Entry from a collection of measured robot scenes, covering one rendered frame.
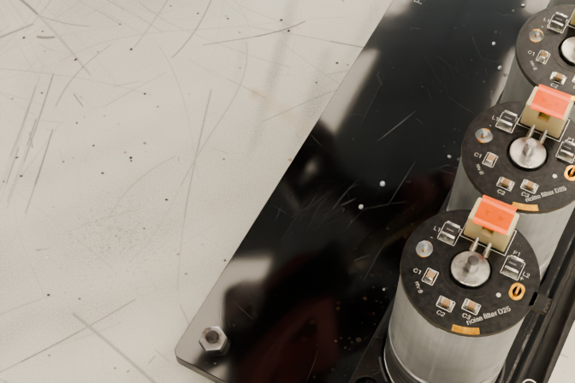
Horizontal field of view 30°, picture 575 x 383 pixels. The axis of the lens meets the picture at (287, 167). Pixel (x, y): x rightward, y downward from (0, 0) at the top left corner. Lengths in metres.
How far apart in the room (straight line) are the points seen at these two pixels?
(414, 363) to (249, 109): 0.10
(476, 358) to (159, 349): 0.08
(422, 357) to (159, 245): 0.09
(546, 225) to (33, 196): 0.13
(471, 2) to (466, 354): 0.13
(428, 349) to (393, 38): 0.11
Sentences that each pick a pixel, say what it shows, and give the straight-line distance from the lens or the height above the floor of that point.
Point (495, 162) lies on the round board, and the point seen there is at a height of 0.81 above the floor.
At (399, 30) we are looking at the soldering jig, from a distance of 0.29.
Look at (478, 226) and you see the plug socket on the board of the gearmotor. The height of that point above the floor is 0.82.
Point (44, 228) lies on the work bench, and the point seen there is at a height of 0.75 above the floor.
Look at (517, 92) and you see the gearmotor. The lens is 0.23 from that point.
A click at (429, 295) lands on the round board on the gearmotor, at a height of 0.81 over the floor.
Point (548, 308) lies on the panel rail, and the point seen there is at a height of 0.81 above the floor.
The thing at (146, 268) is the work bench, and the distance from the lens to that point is 0.27.
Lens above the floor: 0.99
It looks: 58 degrees down
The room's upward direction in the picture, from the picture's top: straight up
